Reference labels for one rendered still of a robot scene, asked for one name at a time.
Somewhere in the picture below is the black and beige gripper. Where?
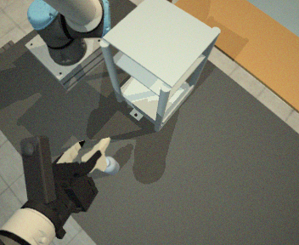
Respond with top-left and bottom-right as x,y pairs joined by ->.
21,137 -> 110,239

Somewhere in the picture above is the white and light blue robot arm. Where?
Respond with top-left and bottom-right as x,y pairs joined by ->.
0,0 -> 110,245

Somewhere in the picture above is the grey shelving unit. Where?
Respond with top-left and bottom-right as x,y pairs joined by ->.
99,0 -> 221,132

